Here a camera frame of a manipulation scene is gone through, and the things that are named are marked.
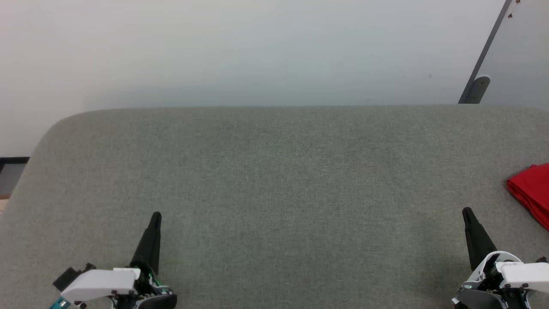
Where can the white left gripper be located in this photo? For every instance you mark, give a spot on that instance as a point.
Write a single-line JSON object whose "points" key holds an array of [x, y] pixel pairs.
{"points": [[101, 283]]}

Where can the red and white jersey garment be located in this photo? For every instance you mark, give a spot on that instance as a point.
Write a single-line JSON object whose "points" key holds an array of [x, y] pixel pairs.
{"points": [[534, 189]]}

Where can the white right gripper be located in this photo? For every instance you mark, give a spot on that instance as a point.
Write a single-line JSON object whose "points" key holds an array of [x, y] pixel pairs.
{"points": [[514, 279]]}

